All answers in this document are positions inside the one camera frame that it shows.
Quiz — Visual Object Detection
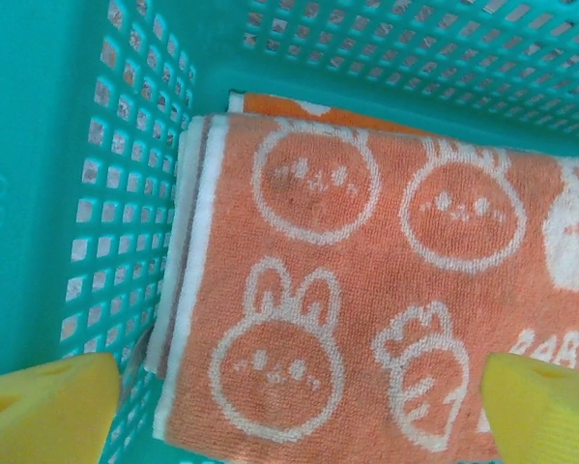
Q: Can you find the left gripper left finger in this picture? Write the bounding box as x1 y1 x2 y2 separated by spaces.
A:
0 352 121 464

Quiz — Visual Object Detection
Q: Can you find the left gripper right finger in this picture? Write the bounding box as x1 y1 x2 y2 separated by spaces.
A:
481 351 579 464

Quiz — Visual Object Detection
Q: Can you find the pale orange rabbit towel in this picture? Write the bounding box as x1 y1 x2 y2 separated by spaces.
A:
146 113 579 464

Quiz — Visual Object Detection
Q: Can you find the bright orange flower towel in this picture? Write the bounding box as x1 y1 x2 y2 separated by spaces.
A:
228 91 445 139

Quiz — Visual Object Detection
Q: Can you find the teal plastic basket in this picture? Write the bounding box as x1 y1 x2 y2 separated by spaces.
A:
0 0 579 464

